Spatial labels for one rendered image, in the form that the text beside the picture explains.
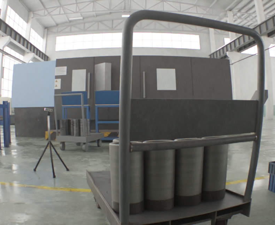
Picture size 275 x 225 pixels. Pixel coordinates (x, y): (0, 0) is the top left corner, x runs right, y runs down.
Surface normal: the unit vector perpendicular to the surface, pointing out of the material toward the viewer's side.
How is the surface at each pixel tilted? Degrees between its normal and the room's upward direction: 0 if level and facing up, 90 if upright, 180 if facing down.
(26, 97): 86
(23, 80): 86
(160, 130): 98
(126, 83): 98
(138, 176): 90
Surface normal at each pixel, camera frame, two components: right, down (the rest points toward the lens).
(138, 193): 0.70, -0.01
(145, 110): 0.29, 0.14
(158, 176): -0.06, 0.00
